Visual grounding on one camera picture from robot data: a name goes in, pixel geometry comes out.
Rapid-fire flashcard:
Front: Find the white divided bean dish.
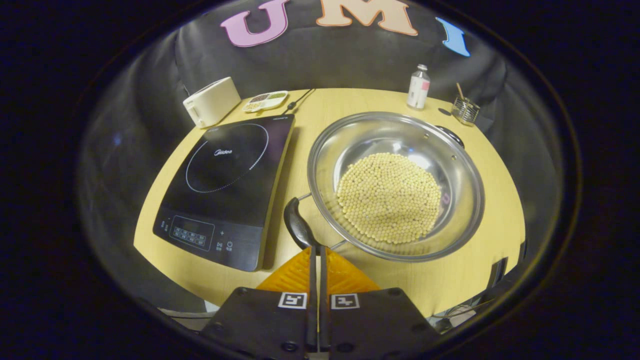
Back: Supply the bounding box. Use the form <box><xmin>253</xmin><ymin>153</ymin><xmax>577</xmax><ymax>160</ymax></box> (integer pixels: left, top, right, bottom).
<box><xmin>242</xmin><ymin>90</ymin><xmax>289</xmax><ymax>114</ymax></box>

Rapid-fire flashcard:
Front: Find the white toaster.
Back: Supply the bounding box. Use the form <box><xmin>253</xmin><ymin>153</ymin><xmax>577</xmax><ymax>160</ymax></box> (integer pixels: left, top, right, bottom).
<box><xmin>182</xmin><ymin>76</ymin><xmax>242</xmax><ymax>129</ymax></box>

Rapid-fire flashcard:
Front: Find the black induction cooktop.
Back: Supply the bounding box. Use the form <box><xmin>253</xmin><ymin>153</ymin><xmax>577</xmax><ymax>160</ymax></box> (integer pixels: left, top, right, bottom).
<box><xmin>152</xmin><ymin>114</ymin><xmax>296</xmax><ymax>272</ymax></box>

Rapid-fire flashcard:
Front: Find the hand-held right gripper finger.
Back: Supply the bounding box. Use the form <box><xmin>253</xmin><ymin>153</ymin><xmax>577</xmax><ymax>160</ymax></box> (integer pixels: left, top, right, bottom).
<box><xmin>200</xmin><ymin>245</ymin><xmax>319</xmax><ymax>360</ymax></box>
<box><xmin>320</xmin><ymin>246</ymin><xmax>441</xmax><ymax>360</ymax></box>

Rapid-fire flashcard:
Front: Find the stainless steel pot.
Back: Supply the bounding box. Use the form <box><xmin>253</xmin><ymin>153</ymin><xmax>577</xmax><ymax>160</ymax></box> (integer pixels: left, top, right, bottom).
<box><xmin>283</xmin><ymin>111</ymin><xmax>486</xmax><ymax>263</ymax></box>

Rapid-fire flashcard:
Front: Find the pile of yellow soybeans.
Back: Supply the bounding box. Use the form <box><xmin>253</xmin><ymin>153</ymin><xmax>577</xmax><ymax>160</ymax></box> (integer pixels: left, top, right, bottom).
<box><xmin>336</xmin><ymin>152</ymin><xmax>443</xmax><ymax>246</ymax></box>

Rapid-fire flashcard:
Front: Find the small clear labelled bottle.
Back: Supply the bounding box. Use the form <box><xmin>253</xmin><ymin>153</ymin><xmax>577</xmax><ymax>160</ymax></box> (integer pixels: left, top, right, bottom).
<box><xmin>406</xmin><ymin>64</ymin><xmax>431</xmax><ymax>111</ymax></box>

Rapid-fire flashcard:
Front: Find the black power cable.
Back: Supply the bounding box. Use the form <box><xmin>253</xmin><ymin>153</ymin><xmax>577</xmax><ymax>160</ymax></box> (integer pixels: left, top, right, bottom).
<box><xmin>280</xmin><ymin>88</ymin><xmax>316</xmax><ymax>116</ymax></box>

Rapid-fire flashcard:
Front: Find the glass jar with stick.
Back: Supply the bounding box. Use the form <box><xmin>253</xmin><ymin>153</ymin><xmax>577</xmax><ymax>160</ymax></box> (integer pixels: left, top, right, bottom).
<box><xmin>451</xmin><ymin>82</ymin><xmax>481</xmax><ymax>127</ymax></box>

